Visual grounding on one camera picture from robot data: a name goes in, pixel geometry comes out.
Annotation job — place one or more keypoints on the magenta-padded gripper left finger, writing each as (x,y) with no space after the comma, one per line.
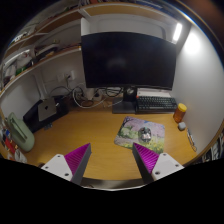
(56,165)

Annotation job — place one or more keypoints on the orange jar with yellow lid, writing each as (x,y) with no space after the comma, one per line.
(180,114)

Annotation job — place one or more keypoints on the black flat box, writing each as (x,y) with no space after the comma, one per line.
(62,106)

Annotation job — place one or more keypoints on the black computer monitor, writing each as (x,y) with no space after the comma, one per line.
(128,60)

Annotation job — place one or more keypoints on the white wall socket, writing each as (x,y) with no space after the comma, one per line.
(70,75)
(60,77)

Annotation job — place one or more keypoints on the white light bar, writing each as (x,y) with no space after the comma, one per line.
(177,31)

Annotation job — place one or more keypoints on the silver mini computer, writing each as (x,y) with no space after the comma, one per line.
(46,109)

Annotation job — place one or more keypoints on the white earbuds case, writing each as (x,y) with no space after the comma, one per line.
(182,126)

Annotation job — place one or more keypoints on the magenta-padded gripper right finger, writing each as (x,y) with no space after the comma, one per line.
(166,165)

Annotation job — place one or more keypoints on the transparent computer mouse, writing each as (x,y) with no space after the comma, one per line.
(145,135)

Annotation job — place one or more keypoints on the black keyboard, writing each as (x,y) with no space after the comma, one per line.
(156,104)

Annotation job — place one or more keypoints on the dark pen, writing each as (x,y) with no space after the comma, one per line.
(191,140)

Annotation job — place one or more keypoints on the wooden shelf unit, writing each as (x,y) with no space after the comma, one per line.
(43,50)

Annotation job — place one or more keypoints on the cherry blossom print mouse pad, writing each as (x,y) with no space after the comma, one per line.
(128,133)

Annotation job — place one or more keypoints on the pale green container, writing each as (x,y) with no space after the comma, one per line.
(21,133)

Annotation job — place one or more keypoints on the white charger block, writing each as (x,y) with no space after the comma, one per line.
(90,93)

